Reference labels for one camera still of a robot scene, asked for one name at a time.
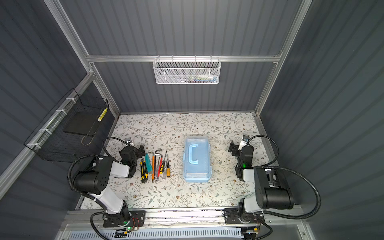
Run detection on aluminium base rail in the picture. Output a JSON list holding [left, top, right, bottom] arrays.
[[64, 206, 304, 230]]

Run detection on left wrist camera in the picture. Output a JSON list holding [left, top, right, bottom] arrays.
[[125, 138, 134, 146]]

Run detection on red handled hex key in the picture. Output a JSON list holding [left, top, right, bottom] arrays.
[[156, 154, 164, 182]]

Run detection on yellow black utility knife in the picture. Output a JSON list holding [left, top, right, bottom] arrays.
[[141, 159, 148, 183]]

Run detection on black flat pad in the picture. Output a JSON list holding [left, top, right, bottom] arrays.
[[63, 112, 101, 137]]

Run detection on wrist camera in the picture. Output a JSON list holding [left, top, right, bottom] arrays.
[[125, 138, 134, 146], [238, 135, 250, 151]]

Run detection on long black hex key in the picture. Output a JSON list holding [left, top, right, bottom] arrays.
[[154, 150, 162, 181]]

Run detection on yellow green marker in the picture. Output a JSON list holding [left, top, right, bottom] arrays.
[[97, 107, 108, 122]]

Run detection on teal utility knife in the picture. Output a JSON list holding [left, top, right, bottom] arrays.
[[145, 154, 152, 168]]

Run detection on light blue plastic tool box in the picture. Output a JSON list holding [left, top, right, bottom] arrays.
[[183, 136, 212, 184]]

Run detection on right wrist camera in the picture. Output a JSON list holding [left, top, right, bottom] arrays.
[[238, 135, 250, 151]]

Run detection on black wire mesh basket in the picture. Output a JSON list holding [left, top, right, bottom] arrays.
[[24, 89, 109, 163]]

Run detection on clear handled small screwdriver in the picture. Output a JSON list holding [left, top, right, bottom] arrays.
[[161, 151, 168, 179]]

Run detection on white ventilation grille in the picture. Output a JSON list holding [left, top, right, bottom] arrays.
[[67, 227, 244, 240]]

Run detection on right black corrugated cable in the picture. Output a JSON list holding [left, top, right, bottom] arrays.
[[247, 134, 322, 240]]

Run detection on orange handled black screwdriver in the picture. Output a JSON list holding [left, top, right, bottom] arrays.
[[166, 154, 171, 178]]

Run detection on white wire mesh basket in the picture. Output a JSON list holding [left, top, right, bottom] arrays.
[[153, 60, 222, 85]]

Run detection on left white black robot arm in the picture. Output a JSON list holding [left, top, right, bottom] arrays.
[[67, 145, 145, 227]]

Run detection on yellow black screwdriver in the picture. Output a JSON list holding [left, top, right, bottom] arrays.
[[159, 158, 166, 174]]

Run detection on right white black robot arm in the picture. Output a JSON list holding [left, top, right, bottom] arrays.
[[222, 140, 294, 224]]

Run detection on pens in white basket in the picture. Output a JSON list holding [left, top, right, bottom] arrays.
[[180, 74, 219, 84]]

